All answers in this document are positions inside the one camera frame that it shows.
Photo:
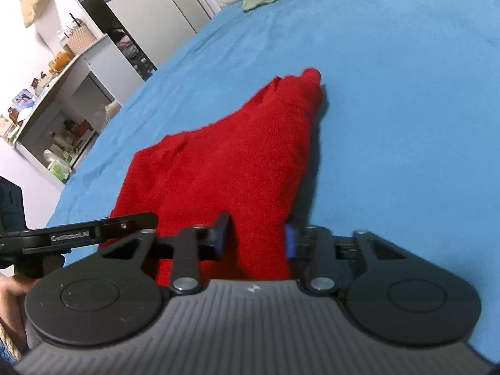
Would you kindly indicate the red knit sweater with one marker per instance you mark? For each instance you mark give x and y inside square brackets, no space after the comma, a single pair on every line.
[234,164]

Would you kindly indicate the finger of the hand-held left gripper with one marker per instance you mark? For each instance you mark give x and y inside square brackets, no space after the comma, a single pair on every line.
[129,224]

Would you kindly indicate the orange jar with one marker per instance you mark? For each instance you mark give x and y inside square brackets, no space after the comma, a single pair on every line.
[60,60]

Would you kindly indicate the white desk with shelves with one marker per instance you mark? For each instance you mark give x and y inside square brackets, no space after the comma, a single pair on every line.
[78,86]

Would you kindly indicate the grey wardrobe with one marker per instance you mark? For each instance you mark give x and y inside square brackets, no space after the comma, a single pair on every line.
[156,19]

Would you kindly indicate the person's left hand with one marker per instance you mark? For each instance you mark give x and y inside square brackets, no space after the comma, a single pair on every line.
[13,304]

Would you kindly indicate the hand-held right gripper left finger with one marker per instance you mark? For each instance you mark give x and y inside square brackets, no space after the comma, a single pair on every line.
[221,238]

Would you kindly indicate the wicker basket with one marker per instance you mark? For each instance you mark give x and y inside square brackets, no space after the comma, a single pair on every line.
[81,40]

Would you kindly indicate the bed with blue sheet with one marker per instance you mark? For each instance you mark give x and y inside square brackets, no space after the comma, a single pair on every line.
[390,105]

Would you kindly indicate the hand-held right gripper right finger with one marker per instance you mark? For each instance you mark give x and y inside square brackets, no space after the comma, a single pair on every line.
[290,243]

